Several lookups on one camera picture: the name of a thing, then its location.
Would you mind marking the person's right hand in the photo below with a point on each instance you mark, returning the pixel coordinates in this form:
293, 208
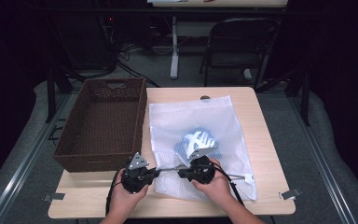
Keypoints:
216, 188

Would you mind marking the white desk leg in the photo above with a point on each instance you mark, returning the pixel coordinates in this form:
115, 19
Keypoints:
174, 56

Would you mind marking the person's left hand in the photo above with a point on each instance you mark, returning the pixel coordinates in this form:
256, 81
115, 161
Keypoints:
124, 200

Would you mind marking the blue and white cloth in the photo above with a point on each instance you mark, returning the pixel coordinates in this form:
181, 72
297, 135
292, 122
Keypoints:
199, 140

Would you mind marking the white mesh laundry bag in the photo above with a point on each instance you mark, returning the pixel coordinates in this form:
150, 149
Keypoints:
180, 118

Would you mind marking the grey metal table clamp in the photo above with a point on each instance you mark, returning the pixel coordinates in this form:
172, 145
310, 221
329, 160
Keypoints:
54, 196
290, 193

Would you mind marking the black metal stand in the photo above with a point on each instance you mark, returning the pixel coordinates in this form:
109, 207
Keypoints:
51, 93
305, 99

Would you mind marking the black folding chair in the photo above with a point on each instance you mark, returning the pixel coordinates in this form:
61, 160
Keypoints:
239, 34

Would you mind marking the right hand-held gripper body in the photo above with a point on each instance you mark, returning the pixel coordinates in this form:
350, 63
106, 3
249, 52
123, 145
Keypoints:
202, 171

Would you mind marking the brown woven basket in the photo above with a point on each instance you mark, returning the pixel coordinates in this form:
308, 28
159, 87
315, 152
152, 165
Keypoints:
105, 124

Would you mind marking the grey round table grommet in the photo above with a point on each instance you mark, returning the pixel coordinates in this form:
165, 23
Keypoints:
205, 97

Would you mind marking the black equipment cabinet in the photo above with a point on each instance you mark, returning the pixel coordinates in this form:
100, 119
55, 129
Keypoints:
84, 43

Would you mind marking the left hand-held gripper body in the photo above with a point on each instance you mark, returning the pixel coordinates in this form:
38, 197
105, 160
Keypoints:
135, 180

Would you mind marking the aluminium floor rail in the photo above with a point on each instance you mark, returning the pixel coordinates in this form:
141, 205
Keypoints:
323, 165
21, 172

